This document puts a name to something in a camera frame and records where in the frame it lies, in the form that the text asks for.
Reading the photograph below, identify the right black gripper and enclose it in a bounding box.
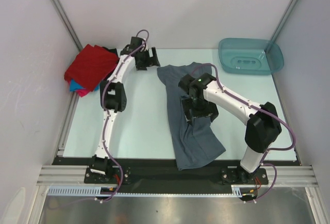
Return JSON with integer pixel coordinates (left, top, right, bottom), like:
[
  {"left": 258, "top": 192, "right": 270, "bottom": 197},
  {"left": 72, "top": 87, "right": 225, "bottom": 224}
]
[{"left": 183, "top": 97, "right": 219, "bottom": 124}]

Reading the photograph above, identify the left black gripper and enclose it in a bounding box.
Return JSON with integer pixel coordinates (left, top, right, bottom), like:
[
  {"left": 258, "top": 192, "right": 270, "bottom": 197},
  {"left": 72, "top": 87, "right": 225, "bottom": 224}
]
[{"left": 137, "top": 47, "right": 160, "bottom": 71}]

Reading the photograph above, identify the grey blue polo shirt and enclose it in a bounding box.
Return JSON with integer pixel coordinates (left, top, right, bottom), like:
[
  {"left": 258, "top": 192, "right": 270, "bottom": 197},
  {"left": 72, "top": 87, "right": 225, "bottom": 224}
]
[{"left": 157, "top": 62, "right": 226, "bottom": 170}]

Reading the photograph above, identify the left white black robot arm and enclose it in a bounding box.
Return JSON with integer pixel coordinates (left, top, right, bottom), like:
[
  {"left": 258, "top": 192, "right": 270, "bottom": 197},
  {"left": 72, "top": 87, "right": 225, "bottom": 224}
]
[{"left": 89, "top": 36, "right": 160, "bottom": 183}]

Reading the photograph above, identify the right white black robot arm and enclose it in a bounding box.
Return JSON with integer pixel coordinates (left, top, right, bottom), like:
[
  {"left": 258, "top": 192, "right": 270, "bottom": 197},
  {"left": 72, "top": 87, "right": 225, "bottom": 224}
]
[{"left": 178, "top": 73, "right": 282, "bottom": 183}]

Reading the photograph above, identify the black folded t shirt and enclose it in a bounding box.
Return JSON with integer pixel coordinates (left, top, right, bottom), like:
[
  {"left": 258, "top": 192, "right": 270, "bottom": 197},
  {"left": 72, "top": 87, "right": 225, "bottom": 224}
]
[{"left": 102, "top": 46, "right": 119, "bottom": 59}]

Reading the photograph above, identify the red folded t shirt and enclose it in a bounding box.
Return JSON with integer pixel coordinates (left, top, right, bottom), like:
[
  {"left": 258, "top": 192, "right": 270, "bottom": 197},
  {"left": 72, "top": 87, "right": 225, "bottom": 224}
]
[{"left": 64, "top": 44, "right": 119, "bottom": 91}]

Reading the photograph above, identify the pink folded t shirt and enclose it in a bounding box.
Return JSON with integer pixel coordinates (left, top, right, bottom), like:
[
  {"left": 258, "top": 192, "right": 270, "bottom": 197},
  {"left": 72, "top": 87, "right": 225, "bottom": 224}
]
[{"left": 75, "top": 89, "right": 90, "bottom": 98}]

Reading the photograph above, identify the blue folded t shirt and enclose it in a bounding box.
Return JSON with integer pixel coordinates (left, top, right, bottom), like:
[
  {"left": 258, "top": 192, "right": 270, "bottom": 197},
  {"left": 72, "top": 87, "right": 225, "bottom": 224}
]
[{"left": 69, "top": 79, "right": 90, "bottom": 92}]

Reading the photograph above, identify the teal transparent plastic bin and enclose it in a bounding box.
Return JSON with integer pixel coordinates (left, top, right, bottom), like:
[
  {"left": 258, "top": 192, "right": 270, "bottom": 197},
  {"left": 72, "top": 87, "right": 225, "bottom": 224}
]
[{"left": 218, "top": 38, "right": 284, "bottom": 75}]

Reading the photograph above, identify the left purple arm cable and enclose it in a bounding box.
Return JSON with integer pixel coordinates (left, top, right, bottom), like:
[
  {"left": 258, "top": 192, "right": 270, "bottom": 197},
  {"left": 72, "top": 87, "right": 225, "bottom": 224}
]
[{"left": 48, "top": 29, "right": 150, "bottom": 211}]

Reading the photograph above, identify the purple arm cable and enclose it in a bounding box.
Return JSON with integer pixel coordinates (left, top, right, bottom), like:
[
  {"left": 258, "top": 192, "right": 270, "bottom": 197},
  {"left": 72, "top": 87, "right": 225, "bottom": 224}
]
[
  {"left": 48, "top": 29, "right": 150, "bottom": 211},
  {"left": 190, "top": 63, "right": 297, "bottom": 204}
]

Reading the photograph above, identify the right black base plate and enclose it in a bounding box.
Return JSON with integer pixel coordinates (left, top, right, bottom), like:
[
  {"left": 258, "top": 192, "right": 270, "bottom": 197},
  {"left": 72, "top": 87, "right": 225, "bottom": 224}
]
[{"left": 220, "top": 166, "right": 269, "bottom": 185}]

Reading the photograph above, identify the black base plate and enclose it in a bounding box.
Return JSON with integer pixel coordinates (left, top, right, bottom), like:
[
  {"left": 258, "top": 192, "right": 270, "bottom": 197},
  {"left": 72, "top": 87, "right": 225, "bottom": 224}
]
[
  {"left": 84, "top": 166, "right": 131, "bottom": 184},
  {"left": 220, "top": 166, "right": 269, "bottom": 185}
]

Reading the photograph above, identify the left aluminium side rail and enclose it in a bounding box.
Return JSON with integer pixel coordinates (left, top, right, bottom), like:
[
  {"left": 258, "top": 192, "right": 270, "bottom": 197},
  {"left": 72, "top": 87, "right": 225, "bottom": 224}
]
[{"left": 55, "top": 93, "right": 79, "bottom": 157}]

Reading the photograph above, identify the aluminium side rail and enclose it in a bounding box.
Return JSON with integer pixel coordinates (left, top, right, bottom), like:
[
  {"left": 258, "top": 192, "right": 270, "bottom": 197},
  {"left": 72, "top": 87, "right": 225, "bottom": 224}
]
[
  {"left": 273, "top": 73, "right": 303, "bottom": 165},
  {"left": 55, "top": 93, "right": 79, "bottom": 157}
]

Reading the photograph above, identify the right grey cable duct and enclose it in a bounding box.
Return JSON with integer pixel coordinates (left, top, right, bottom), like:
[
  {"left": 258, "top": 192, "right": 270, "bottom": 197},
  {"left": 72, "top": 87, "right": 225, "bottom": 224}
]
[{"left": 231, "top": 185, "right": 258, "bottom": 197}]

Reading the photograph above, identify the grey cable duct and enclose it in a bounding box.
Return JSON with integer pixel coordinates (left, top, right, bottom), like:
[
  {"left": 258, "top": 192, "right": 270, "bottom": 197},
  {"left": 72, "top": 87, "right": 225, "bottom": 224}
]
[
  {"left": 231, "top": 185, "right": 258, "bottom": 197},
  {"left": 47, "top": 186, "right": 117, "bottom": 197}
]

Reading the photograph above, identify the right aluminium side rail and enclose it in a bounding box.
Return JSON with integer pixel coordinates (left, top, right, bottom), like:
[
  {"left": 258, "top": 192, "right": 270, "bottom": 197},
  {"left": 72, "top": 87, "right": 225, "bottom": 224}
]
[{"left": 273, "top": 73, "right": 303, "bottom": 165}]

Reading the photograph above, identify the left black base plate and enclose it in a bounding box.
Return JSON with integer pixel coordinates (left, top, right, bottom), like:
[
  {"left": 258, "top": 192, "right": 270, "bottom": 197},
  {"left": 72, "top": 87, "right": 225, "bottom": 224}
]
[{"left": 84, "top": 166, "right": 131, "bottom": 184}]

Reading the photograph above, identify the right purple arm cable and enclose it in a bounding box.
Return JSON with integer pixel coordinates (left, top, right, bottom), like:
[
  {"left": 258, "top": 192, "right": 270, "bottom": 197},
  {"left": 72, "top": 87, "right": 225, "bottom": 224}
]
[{"left": 190, "top": 63, "right": 297, "bottom": 204}]

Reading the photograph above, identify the left aluminium corner post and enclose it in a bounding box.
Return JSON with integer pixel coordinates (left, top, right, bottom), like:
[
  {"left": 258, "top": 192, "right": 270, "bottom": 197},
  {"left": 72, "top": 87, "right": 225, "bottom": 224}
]
[{"left": 50, "top": 0, "right": 83, "bottom": 51}]

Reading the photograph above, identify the aluminium corner post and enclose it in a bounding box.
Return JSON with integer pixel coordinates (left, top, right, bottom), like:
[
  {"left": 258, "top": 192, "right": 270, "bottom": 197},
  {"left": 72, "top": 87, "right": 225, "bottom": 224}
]
[
  {"left": 270, "top": 0, "right": 299, "bottom": 43},
  {"left": 50, "top": 0, "right": 83, "bottom": 51}
]

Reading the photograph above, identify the aluminium front frame rail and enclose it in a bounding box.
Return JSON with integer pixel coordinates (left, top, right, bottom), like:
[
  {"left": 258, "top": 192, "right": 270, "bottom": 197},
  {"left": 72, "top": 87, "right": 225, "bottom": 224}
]
[{"left": 37, "top": 166, "right": 318, "bottom": 187}]

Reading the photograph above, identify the left grey cable duct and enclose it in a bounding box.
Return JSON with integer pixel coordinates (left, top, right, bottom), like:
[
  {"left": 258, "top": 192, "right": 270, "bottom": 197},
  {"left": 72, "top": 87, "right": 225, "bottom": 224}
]
[{"left": 47, "top": 186, "right": 117, "bottom": 197}]

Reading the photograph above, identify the right aluminium corner post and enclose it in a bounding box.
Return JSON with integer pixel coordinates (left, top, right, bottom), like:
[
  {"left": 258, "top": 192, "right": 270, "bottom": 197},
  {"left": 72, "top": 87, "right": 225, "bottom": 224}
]
[{"left": 270, "top": 0, "right": 299, "bottom": 43}]

